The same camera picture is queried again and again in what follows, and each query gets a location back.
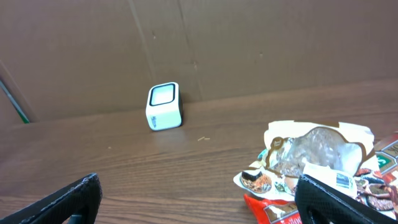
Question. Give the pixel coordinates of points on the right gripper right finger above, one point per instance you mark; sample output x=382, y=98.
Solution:
x=318, y=203

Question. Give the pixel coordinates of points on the orange spaghetti pasta packet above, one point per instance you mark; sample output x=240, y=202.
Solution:
x=374, y=188

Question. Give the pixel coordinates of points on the teal snack bar wrapper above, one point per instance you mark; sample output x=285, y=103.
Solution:
x=264, y=153

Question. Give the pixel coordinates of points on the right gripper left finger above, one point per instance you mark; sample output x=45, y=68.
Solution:
x=77, y=202

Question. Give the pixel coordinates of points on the cardboard panel backdrop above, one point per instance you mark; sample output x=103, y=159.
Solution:
x=74, y=58

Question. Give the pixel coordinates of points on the white barcode scanner stand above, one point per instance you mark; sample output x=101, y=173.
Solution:
x=164, y=109

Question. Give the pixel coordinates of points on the beige nut snack pouch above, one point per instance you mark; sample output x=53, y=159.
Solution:
x=294, y=146

